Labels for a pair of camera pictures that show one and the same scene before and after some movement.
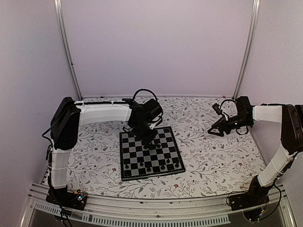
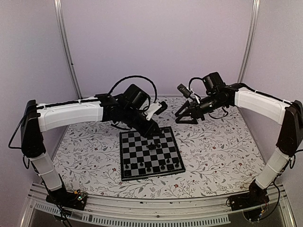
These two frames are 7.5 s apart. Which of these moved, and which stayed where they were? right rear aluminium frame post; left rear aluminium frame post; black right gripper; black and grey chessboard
Moved: black right gripper
Stayed: right rear aluminium frame post; black and grey chessboard; left rear aluminium frame post
